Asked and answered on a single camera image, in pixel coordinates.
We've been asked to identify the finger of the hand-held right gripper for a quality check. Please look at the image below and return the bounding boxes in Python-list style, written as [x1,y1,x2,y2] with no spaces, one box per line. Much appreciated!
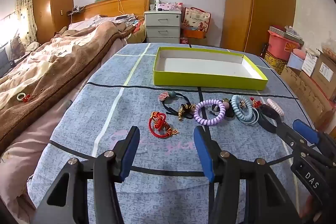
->
[292,119,336,159]
[272,119,310,153]

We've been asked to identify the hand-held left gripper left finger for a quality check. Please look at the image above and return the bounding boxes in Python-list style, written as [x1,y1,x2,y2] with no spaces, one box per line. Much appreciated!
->
[31,126,141,224]

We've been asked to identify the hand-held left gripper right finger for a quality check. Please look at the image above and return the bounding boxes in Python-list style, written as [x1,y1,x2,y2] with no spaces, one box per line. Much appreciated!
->
[193,125,302,224]

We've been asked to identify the black wristband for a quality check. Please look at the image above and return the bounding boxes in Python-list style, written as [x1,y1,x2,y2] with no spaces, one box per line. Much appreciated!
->
[257,105,280,134]

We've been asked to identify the pink spiral hair tie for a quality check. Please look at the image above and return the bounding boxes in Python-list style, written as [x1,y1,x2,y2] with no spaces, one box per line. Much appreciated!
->
[267,98,285,117]

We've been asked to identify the purple spiral hair tie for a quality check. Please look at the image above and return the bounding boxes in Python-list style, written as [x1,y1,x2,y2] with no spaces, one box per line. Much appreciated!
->
[194,99,227,127]

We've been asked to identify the red rope bracelet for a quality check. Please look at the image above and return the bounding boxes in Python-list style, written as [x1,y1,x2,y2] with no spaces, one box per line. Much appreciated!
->
[148,112,180,139]

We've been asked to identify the black hair tie gold charms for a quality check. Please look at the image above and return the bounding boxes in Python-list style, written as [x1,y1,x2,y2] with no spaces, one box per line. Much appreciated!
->
[177,103,196,122]

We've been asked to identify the light blue spiral hair tie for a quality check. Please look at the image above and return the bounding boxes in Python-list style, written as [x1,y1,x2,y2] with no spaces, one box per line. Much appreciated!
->
[231,94,256,122]

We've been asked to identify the black hair tie red charm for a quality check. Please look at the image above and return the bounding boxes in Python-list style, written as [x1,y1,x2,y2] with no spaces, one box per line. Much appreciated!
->
[158,91,192,115]

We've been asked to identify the green cardboard box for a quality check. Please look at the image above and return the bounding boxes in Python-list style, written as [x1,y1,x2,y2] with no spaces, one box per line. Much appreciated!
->
[154,47,268,91]

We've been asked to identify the person's right hand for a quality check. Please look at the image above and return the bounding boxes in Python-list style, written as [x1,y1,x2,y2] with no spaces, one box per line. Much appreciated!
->
[299,195,319,224]

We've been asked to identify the stack of cardboard boxes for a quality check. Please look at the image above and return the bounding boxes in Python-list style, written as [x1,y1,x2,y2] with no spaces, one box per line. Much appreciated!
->
[281,48,336,132]

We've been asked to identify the blue checked tablecloth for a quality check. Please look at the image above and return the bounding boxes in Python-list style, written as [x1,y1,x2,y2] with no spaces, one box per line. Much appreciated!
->
[28,43,319,224]

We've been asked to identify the yellow patterned box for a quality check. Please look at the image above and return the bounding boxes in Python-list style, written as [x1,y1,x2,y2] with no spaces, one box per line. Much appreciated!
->
[264,51,288,75]

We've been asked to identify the white tin pink lid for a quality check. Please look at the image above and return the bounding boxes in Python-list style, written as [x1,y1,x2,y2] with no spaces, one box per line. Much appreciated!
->
[287,49,306,69]

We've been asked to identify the pink plastic bucket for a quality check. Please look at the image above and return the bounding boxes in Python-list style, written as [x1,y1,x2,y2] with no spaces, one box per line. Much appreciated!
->
[267,30,302,61]

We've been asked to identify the pink quilt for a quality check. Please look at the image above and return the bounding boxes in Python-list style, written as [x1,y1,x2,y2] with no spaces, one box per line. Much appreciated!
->
[0,93,87,216]

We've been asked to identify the brown fleece blanket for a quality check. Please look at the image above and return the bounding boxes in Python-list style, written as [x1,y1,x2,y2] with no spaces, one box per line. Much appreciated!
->
[0,21,134,153]

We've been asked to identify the orange box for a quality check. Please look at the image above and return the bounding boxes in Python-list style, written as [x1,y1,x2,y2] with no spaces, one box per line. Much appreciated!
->
[183,27,206,39]

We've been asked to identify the grey drawer nightstand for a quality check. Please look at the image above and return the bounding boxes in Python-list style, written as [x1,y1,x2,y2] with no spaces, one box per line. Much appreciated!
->
[144,9,182,44]

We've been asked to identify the large wooden wardrobe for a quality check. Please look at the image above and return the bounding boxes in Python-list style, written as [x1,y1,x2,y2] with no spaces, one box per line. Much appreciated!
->
[220,0,297,56]

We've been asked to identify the red patterned gift bag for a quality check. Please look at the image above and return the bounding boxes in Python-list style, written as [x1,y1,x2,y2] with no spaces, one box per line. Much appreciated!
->
[182,7,211,33]

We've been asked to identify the pink box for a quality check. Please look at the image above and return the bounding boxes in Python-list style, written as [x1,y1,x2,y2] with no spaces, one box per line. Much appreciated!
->
[157,2,183,11]

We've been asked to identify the wooden headboard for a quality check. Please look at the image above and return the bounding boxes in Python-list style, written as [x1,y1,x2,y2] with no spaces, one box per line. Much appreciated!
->
[71,0,151,24]

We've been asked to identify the power strip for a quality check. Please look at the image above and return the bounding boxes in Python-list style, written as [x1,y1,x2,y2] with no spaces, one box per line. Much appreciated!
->
[67,6,86,16]

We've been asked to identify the brown teddy bear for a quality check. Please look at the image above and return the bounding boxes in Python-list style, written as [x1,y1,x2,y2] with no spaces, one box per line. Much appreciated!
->
[10,36,25,59]

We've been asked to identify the floral curtain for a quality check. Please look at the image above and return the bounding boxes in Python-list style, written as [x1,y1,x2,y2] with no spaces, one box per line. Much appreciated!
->
[16,0,38,46]

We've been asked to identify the thin pale blue hair ties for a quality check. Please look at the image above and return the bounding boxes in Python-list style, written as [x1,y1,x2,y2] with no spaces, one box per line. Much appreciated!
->
[241,109,260,126]

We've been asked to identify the black hair tie pink ball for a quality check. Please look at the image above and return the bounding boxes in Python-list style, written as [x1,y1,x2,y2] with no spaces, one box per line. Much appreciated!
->
[207,98,235,119]

